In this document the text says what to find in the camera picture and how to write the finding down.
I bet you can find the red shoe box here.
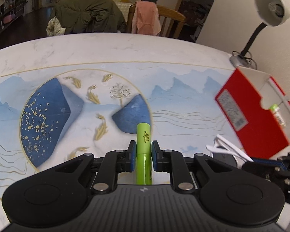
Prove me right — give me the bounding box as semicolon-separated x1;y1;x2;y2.
215;67;290;159

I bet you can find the wooden chair with pink cloth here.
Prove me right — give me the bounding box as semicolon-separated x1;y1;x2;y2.
127;1;186;39

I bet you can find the pink cloth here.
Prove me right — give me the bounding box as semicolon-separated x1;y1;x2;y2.
131;1;161;36

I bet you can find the white cable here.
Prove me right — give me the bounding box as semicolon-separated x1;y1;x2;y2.
205;133;255;168

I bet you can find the olive green jacket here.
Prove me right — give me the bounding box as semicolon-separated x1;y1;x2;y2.
46;0;126;37

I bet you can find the green lip balm tube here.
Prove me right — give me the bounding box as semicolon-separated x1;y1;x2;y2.
136;123;152;185

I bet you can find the silver desk lamp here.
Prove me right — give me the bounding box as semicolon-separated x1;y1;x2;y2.
229;0;290;70

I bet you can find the dark tv cabinet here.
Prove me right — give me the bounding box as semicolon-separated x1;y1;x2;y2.
0;0;28;34

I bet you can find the green white tube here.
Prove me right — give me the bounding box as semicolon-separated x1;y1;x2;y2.
269;104;286;127

